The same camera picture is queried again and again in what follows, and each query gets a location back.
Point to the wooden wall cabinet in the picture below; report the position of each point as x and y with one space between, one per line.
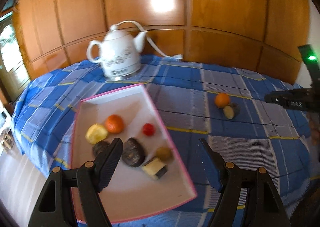
258 35

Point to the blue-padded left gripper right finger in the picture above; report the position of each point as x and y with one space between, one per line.
263 205

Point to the white ceramic electric kettle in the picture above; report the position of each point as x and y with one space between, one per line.
119 52

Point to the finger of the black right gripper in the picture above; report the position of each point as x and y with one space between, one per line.
295 99

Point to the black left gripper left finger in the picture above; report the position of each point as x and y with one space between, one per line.
54 207

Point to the dark brown round fruit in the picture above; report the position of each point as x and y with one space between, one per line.
99 147

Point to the yellow peeled fruit piece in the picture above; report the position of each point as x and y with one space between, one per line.
96 133

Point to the wooden door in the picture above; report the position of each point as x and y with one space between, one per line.
14 75

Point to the dark wrinkled fruit piece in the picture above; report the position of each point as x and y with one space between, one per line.
133 153

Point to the orange tangerine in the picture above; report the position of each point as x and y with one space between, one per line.
114 124
221 100

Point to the cream cut fruit chunk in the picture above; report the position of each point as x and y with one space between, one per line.
155 168

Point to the dark-skinned cut fruit chunk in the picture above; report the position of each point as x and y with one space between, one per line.
231 110

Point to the small tan round fruit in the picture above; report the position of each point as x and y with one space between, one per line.
164 154

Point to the red tomato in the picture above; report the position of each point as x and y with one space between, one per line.
149 129

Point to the blue plaid tablecloth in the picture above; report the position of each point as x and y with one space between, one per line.
261 134

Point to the pink-rimmed white tray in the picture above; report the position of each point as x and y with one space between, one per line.
150 177

